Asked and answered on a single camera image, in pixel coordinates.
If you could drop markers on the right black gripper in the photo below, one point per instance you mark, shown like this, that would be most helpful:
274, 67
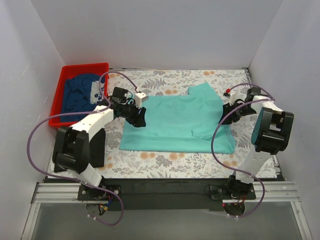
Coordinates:
230, 113

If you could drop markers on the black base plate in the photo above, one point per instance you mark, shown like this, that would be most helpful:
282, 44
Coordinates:
176, 203

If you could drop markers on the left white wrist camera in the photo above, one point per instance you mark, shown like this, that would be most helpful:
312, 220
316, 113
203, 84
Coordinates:
139, 98

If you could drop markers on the aluminium mounting rail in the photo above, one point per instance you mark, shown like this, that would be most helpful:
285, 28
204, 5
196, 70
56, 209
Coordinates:
281, 191

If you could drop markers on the red plastic bin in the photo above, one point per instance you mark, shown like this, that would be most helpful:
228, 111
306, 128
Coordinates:
69, 72

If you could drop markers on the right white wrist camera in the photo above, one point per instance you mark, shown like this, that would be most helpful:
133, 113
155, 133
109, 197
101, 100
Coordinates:
231, 95

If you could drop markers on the mint green t-shirt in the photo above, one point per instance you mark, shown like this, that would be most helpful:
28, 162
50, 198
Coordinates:
181, 123

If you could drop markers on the navy blue printed t-shirt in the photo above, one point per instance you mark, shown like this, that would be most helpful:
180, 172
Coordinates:
82, 93

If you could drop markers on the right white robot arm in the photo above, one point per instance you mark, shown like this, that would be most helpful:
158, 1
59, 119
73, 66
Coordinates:
270, 135

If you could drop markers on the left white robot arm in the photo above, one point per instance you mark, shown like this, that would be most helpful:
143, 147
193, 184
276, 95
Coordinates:
92, 123

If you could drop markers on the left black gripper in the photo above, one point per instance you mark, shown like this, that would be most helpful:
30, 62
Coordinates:
136, 114

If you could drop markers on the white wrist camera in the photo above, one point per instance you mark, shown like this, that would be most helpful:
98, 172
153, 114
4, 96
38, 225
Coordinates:
139, 98
231, 95

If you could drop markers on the folded black t-shirt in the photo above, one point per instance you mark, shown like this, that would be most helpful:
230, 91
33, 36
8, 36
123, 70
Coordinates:
97, 150

